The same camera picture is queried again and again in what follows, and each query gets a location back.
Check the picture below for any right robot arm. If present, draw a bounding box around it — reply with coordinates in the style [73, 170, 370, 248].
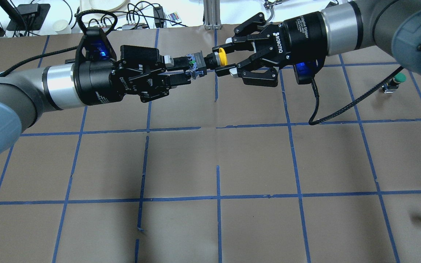
[212, 0, 421, 87]

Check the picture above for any green push button switch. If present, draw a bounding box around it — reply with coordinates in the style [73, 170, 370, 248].
[382, 73, 407, 94]

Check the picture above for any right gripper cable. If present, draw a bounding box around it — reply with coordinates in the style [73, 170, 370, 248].
[308, 66, 405, 126]

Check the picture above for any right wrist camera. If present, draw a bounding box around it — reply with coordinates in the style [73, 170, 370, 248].
[293, 58, 326, 85]

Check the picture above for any white paper cup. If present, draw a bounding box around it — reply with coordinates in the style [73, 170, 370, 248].
[52, 19, 72, 34]

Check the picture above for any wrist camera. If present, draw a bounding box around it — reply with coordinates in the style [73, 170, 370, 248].
[75, 27, 117, 65]
[293, 58, 326, 85]

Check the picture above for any aluminium frame post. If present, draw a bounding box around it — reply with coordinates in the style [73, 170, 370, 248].
[203, 0, 221, 30]

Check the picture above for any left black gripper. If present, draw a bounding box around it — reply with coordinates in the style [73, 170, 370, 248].
[75, 45, 191, 106]

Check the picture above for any beige plate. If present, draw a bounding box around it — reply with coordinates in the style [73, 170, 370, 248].
[85, 0, 127, 11]

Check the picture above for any remote control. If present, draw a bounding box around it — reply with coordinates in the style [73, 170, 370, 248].
[167, 12, 182, 23]

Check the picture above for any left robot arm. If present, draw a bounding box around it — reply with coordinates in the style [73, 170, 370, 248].
[0, 42, 191, 154]

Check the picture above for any black power adapter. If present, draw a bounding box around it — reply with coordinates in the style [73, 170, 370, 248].
[153, 6, 165, 28]

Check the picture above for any yellow push button switch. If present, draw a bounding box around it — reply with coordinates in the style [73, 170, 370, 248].
[183, 48, 228, 79]

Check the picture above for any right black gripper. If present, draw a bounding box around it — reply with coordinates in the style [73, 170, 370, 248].
[212, 11, 328, 87]

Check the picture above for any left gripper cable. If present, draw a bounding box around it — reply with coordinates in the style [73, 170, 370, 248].
[0, 10, 119, 84]

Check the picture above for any black stand base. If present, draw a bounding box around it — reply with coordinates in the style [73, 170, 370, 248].
[0, 0, 51, 31]

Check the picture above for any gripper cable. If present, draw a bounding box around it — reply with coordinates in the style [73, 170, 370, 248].
[308, 66, 405, 126]
[0, 10, 119, 84]

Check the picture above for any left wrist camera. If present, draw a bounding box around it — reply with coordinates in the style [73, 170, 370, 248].
[75, 27, 117, 65]

